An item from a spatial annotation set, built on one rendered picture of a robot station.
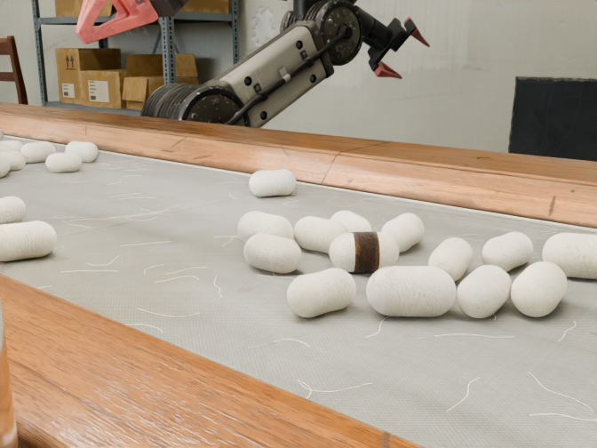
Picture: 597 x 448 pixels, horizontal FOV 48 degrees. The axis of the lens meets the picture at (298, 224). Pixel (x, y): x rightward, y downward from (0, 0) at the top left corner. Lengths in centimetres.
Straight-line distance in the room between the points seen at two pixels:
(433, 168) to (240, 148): 20
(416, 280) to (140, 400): 14
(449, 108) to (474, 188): 214
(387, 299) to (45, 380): 14
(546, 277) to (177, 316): 15
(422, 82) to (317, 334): 243
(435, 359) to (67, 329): 13
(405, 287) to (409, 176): 24
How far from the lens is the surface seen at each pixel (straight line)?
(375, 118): 280
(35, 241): 37
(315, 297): 27
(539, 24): 247
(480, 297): 28
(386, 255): 33
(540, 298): 29
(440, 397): 23
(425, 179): 50
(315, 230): 36
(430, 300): 27
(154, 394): 18
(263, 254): 33
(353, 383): 23
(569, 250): 34
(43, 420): 17
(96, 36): 69
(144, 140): 71
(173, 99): 101
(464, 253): 33
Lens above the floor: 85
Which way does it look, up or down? 15 degrees down
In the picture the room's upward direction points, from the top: straight up
